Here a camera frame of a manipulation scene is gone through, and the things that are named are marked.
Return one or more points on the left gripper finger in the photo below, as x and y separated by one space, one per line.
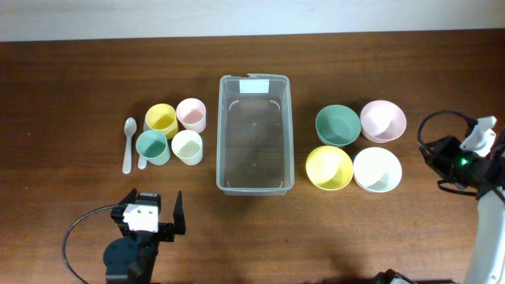
179 216
129 198

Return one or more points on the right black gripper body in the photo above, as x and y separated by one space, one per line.
450 162

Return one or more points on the green plastic cup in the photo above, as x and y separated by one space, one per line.
153 146

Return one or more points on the white plastic bowl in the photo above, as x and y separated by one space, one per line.
377 170

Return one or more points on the cream plastic cup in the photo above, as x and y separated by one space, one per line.
187 145

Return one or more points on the pink plastic bowl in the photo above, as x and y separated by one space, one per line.
382 121

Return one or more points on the yellow plastic cup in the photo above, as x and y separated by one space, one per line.
162 117

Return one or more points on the pink plastic cup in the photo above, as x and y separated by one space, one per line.
191 112

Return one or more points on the green plastic bowl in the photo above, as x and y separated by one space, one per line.
337 125

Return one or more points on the yellow plastic bowl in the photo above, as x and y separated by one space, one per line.
329 168

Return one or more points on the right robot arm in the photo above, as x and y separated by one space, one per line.
487 262

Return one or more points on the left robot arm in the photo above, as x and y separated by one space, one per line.
131 258

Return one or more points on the clear plastic storage container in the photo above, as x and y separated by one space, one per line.
255 137

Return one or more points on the short white plastic spoon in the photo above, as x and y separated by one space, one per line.
141 163

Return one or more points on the long white plastic spoon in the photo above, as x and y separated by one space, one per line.
130 128

